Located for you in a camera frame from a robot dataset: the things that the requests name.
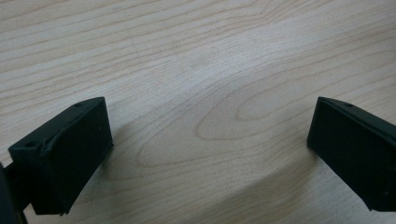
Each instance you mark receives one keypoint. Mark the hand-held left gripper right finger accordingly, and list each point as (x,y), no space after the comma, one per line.
(358,149)

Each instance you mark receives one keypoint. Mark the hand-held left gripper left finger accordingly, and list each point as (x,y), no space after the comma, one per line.
(68,155)

